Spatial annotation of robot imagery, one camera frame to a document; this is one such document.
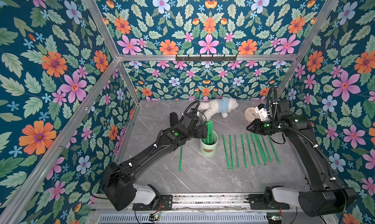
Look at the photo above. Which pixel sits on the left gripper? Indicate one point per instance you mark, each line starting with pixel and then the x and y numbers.
pixel 198 134

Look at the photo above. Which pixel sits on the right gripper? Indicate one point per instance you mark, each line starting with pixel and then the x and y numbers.
pixel 256 127

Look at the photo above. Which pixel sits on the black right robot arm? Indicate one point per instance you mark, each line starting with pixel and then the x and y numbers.
pixel 327 194

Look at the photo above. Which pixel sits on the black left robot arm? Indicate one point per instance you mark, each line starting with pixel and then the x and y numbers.
pixel 119 181

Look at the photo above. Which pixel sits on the bundle of green wrapped straws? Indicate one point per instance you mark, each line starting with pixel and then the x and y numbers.
pixel 209 139

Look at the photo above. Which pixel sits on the light green storage cup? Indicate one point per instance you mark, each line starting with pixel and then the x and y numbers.
pixel 209 150

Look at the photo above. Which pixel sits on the black remote control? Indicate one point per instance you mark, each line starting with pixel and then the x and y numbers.
pixel 173 119

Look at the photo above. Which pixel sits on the white plush teddy bear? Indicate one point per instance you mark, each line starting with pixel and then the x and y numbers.
pixel 222 106

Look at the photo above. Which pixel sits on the black wall hook rack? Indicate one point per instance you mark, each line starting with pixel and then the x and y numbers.
pixel 206 58

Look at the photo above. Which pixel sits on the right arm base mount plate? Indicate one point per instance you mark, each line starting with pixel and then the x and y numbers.
pixel 259 202

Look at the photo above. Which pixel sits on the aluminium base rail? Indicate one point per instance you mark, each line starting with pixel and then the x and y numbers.
pixel 212 201

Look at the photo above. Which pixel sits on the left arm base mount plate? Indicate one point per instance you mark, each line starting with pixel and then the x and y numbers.
pixel 160 203

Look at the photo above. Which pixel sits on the white vented cable duct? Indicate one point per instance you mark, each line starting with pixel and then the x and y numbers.
pixel 184 218

